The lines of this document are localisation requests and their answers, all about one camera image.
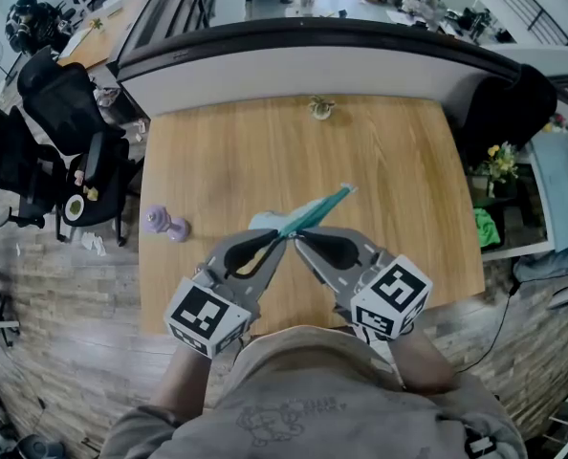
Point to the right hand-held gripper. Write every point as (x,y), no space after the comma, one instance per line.
(394,294)

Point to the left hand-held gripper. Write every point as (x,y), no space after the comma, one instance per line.
(203,316)

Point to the person's left forearm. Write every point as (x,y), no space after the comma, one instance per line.
(183,380)

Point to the person's right forearm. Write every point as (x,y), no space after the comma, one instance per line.
(420,361)

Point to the purple dumbbell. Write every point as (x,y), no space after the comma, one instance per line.
(167,223)

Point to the green cloth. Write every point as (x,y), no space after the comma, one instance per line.
(486,227)

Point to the person's grey printed sweatshirt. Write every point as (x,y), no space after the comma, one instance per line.
(312,399)

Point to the crumpled white paper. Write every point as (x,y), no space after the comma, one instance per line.
(94,243)

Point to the small potted plant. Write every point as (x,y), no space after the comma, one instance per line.
(321,108)

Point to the tan toy bread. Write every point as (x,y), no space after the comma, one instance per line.
(91,192)

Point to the white plate with green food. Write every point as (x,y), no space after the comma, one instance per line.
(75,207)

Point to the yellow flower bouquet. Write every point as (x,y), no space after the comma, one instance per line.
(501,163)

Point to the pink toy food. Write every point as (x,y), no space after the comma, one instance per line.
(79,177)

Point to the grey desk partition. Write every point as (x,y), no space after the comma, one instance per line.
(312,70)

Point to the pale blue desk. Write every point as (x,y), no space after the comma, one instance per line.
(559,189)

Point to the black office chair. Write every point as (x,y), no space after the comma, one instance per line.
(509,108)
(69,108)
(16,165)

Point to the wooden side desk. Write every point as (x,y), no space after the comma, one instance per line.
(107,27)

